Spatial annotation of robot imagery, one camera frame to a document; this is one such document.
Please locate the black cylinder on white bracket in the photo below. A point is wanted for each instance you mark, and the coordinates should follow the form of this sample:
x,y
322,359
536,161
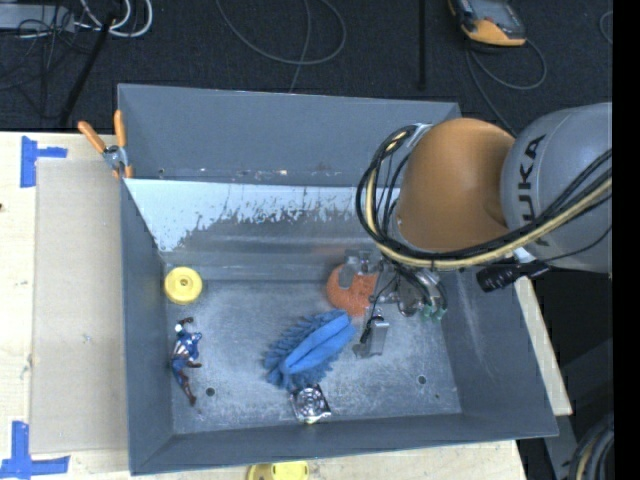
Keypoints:
x,y
500,276

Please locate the grey metal bin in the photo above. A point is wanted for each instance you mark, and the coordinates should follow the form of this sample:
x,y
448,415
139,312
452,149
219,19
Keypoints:
x,y
250,318

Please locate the yellow round disc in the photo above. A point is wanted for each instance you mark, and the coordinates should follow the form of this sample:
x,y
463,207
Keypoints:
x,y
183,285

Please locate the blue and red toy figure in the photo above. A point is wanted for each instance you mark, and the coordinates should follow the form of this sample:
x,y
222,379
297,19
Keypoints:
x,y
184,350

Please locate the blue fluffy duster mitt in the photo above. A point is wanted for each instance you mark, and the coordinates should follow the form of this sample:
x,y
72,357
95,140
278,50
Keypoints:
x,y
312,350

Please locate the yellow flat toy piece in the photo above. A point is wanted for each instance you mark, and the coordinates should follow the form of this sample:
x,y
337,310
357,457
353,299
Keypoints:
x,y
277,471

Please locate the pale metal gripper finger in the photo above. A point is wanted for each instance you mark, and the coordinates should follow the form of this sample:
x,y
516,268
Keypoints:
x,y
356,264
376,335

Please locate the orange round sponge ball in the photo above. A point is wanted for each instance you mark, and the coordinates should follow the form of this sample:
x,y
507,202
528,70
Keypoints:
x,y
350,295

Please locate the pale wood flat board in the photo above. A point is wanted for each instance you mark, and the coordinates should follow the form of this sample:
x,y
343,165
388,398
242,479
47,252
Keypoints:
x,y
75,293

